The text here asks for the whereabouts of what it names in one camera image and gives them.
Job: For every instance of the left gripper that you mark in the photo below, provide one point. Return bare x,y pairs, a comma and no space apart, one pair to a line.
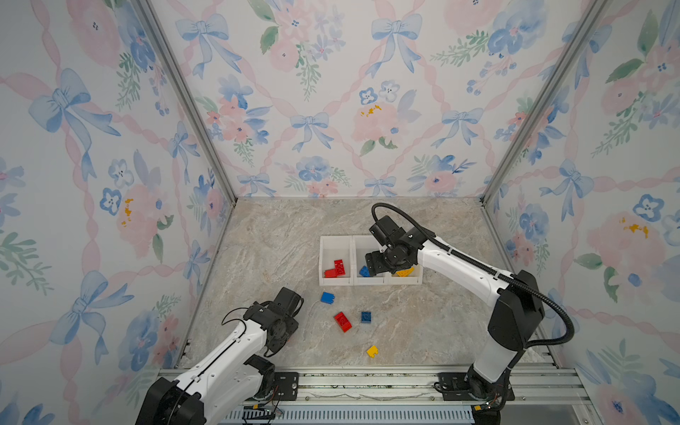
277,343

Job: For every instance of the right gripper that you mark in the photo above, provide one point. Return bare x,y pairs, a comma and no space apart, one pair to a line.
374,264

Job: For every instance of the yellow long lego brick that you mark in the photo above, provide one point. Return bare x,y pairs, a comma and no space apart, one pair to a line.
405,273

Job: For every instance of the red long lego brick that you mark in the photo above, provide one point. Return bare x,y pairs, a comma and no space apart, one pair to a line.
339,267

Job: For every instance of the red curved lego brick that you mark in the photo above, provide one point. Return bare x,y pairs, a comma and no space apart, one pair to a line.
343,322

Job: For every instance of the small yellow lego brick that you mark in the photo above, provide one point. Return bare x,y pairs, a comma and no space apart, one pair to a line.
372,351

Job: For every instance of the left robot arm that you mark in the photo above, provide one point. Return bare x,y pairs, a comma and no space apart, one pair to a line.
239,370

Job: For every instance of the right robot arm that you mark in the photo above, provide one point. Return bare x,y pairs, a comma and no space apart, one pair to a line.
516,311

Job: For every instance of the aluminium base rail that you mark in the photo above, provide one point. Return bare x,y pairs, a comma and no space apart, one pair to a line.
364,395

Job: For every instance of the right aluminium corner post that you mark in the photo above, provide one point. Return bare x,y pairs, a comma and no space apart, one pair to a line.
584,30

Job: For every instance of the aluminium corner post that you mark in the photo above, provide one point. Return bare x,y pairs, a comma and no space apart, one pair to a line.
151,24
584,30

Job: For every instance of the left aluminium corner post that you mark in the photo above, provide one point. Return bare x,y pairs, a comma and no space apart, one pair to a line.
151,24

